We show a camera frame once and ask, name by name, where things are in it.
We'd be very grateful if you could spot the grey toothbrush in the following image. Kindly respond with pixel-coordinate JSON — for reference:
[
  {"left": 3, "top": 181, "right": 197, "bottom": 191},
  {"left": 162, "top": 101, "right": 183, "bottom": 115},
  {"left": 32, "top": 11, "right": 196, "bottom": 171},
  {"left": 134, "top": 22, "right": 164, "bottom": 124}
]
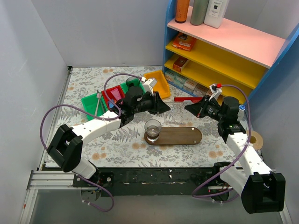
[{"left": 95, "top": 90, "right": 104, "bottom": 116}]

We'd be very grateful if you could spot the blue yellow pink shelf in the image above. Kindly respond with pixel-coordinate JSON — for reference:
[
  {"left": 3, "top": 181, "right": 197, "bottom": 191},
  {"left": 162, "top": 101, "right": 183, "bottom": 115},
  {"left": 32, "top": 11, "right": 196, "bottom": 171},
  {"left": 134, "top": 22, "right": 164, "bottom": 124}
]
[{"left": 162, "top": 0, "right": 299, "bottom": 103}]

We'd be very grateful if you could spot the white bottle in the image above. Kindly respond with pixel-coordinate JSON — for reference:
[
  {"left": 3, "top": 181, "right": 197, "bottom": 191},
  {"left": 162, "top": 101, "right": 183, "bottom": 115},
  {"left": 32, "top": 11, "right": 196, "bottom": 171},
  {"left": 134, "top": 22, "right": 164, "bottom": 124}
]
[{"left": 204, "top": 0, "right": 229, "bottom": 28}]

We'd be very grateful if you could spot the orange bottle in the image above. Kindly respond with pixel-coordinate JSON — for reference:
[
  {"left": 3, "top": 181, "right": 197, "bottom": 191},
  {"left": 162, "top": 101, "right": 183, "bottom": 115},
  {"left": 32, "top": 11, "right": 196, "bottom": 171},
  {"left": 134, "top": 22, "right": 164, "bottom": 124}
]
[{"left": 175, "top": 0, "right": 190, "bottom": 23}]

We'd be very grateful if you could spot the floral patterned table mat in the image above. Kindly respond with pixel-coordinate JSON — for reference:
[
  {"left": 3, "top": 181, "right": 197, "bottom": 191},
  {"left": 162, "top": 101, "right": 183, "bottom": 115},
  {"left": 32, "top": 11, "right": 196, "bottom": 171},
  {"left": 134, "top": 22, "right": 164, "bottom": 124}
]
[{"left": 57, "top": 66, "right": 235, "bottom": 167}]

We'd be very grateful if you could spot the red plastic bin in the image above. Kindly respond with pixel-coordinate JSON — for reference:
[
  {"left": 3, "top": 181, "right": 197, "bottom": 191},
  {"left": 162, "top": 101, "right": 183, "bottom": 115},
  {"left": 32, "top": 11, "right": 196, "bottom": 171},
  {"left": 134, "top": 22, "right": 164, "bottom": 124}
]
[{"left": 101, "top": 85, "right": 125, "bottom": 109}]

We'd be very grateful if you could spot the brown tape roll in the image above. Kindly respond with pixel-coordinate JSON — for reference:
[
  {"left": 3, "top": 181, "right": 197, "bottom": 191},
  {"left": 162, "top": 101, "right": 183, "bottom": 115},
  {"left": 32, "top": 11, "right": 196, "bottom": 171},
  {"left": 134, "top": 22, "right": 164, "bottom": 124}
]
[{"left": 250, "top": 130, "right": 263, "bottom": 151}]

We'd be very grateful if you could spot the green bin with cups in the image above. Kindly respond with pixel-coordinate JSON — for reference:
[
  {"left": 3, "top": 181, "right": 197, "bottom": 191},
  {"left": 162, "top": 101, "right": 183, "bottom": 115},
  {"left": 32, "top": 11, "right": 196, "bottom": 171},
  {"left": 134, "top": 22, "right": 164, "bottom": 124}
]
[{"left": 120, "top": 79, "right": 145, "bottom": 94}]

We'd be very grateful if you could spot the red white box middle shelf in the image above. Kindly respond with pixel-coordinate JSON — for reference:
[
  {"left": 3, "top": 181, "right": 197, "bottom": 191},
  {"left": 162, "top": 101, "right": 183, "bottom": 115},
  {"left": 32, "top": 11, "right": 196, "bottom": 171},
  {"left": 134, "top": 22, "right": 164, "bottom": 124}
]
[{"left": 172, "top": 56, "right": 190, "bottom": 72}]

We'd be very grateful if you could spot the red silver toothpaste box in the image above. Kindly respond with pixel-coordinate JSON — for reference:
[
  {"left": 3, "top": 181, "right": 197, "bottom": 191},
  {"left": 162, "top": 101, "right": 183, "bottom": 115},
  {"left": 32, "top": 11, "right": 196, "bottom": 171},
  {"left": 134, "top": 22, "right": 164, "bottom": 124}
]
[{"left": 174, "top": 97, "right": 203, "bottom": 103}]

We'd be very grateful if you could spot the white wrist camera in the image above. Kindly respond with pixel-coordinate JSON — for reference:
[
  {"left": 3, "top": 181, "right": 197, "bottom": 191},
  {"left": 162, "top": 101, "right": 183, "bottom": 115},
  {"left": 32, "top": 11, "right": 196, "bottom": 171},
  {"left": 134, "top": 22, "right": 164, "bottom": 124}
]
[
  {"left": 209, "top": 83, "right": 222, "bottom": 101},
  {"left": 142, "top": 77, "right": 157, "bottom": 95}
]

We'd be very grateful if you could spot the teal sponge pack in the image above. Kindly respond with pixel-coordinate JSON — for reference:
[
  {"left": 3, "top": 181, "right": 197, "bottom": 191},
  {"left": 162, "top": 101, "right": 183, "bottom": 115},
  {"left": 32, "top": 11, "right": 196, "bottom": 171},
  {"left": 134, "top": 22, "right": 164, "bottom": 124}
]
[
  {"left": 173, "top": 74, "right": 187, "bottom": 88},
  {"left": 164, "top": 70, "right": 177, "bottom": 83}
]

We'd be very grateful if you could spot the green translucent cup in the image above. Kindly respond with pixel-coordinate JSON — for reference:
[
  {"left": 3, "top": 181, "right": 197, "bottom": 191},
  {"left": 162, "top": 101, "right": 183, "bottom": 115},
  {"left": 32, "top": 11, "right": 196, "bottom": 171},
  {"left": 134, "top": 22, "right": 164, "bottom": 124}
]
[{"left": 126, "top": 77, "right": 140, "bottom": 88}]

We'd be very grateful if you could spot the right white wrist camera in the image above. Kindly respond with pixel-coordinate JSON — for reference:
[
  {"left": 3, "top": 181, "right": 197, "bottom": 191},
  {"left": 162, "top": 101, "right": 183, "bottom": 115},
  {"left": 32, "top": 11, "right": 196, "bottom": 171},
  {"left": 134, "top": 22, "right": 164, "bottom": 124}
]
[{"left": 209, "top": 83, "right": 222, "bottom": 101}]

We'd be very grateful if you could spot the pink toothpaste tube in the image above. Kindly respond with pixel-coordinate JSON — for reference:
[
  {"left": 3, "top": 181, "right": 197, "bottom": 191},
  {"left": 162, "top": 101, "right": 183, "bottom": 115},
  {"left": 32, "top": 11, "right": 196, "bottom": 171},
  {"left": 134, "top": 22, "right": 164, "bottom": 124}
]
[{"left": 111, "top": 88, "right": 122, "bottom": 101}]

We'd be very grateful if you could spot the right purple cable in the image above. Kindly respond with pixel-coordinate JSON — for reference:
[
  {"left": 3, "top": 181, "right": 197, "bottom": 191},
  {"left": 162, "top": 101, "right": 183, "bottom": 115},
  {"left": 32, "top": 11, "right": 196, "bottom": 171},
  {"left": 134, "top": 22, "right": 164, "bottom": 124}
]
[{"left": 191, "top": 84, "right": 252, "bottom": 199}]

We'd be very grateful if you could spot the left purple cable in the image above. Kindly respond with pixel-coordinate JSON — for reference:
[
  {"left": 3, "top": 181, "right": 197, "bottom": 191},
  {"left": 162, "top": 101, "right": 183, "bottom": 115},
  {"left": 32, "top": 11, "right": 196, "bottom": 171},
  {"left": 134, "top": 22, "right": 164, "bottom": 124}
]
[{"left": 40, "top": 73, "right": 147, "bottom": 212}]

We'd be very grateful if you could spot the green bin with toothbrushes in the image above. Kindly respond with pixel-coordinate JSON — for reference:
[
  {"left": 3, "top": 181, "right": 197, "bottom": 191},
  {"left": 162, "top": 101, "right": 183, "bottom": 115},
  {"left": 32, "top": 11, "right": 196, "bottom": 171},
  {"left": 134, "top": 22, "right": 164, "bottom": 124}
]
[{"left": 81, "top": 93, "right": 108, "bottom": 115}]

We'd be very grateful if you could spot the yellow plastic bin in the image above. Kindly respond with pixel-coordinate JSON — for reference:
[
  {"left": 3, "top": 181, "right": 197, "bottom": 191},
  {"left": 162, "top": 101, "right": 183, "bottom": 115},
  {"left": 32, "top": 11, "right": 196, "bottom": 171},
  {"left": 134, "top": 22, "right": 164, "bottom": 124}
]
[{"left": 143, "top": 70, "right": 171, "bottom": 99}]

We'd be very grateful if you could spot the black aluminium base frame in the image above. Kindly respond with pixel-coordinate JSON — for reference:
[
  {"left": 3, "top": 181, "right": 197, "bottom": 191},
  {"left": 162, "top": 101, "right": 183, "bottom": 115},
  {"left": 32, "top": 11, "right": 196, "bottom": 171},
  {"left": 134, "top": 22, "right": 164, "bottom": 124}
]
[{"left": 27, "top": 161, "right": 281, "bottom": 203}]

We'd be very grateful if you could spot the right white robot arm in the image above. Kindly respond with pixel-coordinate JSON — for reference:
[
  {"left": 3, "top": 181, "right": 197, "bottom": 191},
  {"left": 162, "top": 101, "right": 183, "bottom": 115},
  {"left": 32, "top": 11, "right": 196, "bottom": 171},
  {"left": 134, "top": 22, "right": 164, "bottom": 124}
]
[{"left": 185, "top": 96, "right": 285, "bottom": 214}]

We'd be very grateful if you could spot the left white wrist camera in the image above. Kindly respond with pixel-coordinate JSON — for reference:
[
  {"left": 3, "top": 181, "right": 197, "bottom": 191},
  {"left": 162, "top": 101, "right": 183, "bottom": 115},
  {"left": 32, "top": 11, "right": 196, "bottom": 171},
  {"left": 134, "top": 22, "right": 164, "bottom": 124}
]
[{"left": 142, "top": 77, "right": 157, "bottom": 95}]

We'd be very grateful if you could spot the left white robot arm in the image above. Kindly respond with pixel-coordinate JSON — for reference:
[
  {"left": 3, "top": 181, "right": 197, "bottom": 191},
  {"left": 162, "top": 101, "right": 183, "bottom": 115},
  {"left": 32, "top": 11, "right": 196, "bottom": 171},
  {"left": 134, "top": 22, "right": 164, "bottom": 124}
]
[{"left": 47, "top": 86, "right": 170, "bottom": 187}]

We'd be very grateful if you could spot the clear textured acrylic holder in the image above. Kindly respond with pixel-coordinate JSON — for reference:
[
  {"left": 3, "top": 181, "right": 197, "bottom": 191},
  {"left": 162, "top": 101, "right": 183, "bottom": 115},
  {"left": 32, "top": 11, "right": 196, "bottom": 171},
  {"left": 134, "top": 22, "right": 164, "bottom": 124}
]
[{"left": 163, "top": 102, "right": 185, "bottom": 126}]

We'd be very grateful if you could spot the brown oval wooden tray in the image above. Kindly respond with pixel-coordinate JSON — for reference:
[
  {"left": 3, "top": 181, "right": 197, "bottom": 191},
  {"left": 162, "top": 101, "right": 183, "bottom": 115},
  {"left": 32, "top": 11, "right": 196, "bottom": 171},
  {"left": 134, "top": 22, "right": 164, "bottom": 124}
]
[{"left": 144, "top": 127, "right": 202, "bottom": 146}]

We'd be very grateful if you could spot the orange box upper shelf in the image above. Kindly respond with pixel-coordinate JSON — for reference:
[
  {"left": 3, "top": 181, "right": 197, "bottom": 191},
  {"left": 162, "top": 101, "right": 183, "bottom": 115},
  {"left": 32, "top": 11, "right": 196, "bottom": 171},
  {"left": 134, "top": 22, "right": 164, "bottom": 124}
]
[{"left": 172, "top": 32, "right": 197, "bottom": 51}]

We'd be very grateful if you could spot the white sponge pack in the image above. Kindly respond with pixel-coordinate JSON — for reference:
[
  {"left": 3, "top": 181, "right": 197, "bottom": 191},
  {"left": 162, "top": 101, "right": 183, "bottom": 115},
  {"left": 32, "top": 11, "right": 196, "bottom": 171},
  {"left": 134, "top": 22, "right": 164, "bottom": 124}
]
[
  {"left": 193, "top": 84, "right": 209, "bottom": 97},
  {"left": 183, "top": 78, "right": 198, "bottom": 93}
]

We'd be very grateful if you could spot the purple cable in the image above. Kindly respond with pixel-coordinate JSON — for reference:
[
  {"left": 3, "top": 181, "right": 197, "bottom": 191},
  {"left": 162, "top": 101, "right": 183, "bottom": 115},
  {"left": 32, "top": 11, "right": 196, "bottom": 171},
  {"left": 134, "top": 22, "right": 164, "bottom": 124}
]
[
  {"left": 191, "top": 84, "right": 252, "bottom": 199},
  {"left": 40, "top": 73, "right": 147, "bottom": 212}
]

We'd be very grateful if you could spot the blue toothpaste tube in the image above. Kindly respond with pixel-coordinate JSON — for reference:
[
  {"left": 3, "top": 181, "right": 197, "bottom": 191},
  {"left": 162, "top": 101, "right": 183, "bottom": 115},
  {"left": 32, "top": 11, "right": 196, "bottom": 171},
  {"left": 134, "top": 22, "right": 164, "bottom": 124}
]
[{"left": 108, "top": 99, "right": 115, "bottom": 109}]

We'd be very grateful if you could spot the grey bottle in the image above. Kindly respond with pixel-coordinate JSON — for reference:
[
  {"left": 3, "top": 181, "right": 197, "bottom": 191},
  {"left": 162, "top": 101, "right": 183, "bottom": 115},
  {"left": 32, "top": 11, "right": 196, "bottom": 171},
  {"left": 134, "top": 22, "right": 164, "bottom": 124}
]
[{"left": 190, "top": 0, "right": 209, "bottom": 26}]

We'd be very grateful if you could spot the clear glass cup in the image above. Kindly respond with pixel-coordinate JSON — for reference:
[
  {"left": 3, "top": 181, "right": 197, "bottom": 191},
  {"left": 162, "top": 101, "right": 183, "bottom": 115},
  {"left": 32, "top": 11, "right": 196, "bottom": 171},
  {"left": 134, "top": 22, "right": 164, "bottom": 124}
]
[{"left": 144, "top": 119, "right": 162, "bottom": 142}]

